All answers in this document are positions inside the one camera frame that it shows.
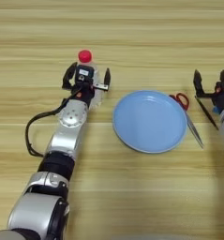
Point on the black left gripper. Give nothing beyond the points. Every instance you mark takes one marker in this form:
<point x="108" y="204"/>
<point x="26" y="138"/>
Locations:
<point x="85" y="92"/>

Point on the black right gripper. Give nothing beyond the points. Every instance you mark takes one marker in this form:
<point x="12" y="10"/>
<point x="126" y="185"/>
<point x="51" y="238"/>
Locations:
<point x="222" y="97"/>

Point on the clear red-capped water bottle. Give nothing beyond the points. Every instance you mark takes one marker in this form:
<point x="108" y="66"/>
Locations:
<point x="85" y="56"/>

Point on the thin black pen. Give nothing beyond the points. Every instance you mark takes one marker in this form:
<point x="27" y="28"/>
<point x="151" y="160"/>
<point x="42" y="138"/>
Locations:
<point x="207" y="112"/>

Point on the light blue round plate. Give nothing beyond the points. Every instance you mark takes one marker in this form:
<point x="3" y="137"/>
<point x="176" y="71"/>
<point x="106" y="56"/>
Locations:
<point x="149" y="122"/>

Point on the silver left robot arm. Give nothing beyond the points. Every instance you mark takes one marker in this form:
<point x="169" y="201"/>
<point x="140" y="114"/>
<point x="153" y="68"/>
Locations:
<point x="66" y="137"/>

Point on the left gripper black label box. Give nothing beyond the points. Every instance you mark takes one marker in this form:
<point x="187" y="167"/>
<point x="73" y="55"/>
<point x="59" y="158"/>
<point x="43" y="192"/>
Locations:
<point x="84" y="74"/>

